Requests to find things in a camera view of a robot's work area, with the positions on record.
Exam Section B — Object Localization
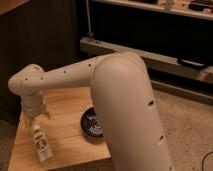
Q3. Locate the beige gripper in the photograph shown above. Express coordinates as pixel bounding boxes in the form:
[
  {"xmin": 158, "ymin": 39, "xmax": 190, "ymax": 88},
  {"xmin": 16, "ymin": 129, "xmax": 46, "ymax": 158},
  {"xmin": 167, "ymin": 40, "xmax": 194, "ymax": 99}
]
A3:
[{"xmin": 21, "ymin": 96, "xmax": 51, "ymax": 128}]

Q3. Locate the clear plastic bottle white cap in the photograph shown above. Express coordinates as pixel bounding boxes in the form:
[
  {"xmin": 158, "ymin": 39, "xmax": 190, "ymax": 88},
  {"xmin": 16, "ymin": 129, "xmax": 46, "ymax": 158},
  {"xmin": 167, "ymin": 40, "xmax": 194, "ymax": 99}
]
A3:
[{"xmin": 32, "ymin": 125, "xmax": 53, "ymax": 163}]

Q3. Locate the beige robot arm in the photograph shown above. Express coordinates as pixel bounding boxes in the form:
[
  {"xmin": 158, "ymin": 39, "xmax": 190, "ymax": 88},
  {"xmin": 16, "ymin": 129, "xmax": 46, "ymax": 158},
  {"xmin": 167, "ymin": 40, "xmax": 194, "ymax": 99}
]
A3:
[{"xmin": 8, "ymin": 52, "xmax": 175, "ymax": 171}]

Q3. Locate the black ceramic bowl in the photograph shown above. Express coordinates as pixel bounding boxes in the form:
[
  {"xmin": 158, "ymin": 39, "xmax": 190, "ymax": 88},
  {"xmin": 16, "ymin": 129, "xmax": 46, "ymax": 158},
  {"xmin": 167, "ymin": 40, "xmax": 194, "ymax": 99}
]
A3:
[{"xmin": 80, "ymin": 107, "xmax": 103, "ymax": 139}]

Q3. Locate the light wooden table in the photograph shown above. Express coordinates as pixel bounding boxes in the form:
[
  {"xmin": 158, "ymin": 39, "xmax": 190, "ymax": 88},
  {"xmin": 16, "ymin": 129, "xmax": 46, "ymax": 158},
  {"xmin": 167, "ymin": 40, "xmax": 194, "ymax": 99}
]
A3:
[{"xmin": 8, "ymin": 88, "xmax": 110, "ymax": 171}]

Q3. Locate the metal vertical pole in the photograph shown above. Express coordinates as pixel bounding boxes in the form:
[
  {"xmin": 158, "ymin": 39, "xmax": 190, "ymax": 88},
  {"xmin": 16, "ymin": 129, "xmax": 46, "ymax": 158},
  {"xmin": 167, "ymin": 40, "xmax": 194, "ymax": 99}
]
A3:
[{"xmin": 85, "ymin": 0, "xmax": 94, "ymax": 42}]

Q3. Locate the background wooden shelf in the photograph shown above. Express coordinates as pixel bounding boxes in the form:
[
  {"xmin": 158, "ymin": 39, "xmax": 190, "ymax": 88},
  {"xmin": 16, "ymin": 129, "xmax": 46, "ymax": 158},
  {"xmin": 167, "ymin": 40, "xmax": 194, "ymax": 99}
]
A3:
[{"xmin": 93, "ymin": 0, "xmax": 213, "ymax": 21}]

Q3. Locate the wooden beam rail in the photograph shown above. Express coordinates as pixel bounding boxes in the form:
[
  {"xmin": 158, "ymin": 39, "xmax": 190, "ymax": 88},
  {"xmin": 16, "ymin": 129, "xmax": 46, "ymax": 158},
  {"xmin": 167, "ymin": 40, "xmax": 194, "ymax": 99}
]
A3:
[{"xmin": 80, "ymin": 37, "xmax": 213, "ymax": 84}]

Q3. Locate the black handle loop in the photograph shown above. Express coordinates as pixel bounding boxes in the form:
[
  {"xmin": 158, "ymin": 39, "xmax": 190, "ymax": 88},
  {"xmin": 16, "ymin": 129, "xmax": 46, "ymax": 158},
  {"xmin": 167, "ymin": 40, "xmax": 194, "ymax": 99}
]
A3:
[{"xmin": 177, "ymin": 57, "xmax": 209, "ymax": 70}]

